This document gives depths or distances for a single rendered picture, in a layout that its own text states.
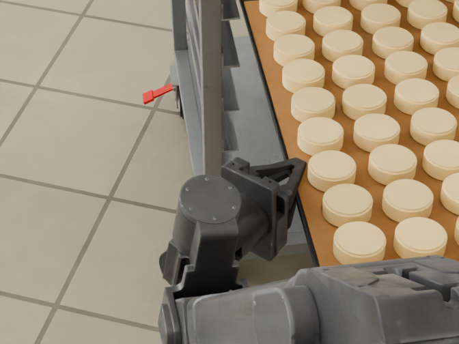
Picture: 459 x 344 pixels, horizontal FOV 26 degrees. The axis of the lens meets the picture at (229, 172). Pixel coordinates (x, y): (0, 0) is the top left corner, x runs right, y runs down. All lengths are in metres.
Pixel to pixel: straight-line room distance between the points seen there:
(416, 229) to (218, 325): 0.26
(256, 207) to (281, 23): 0.34
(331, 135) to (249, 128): 1.01
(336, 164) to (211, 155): 0.64
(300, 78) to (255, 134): 0.91
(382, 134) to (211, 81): 0.52
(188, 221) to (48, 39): 1.75
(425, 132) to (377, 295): 0.65
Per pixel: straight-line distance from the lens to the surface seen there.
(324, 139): 1.07
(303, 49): 1.21
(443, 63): 1.21
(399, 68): 1.19
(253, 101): 2.15
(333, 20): 1.27
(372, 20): 1.28
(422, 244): 0.96
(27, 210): 2.16
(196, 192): 0.89
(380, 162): 1.05
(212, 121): 1.61
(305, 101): 1.13
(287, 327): 0.53
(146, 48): 2.54
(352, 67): 1.18
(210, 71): 1.54
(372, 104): 1.13
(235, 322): 0.75
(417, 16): 1.30
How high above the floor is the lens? 1.56
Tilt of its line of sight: 45 degrees down
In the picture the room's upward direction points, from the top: straight up
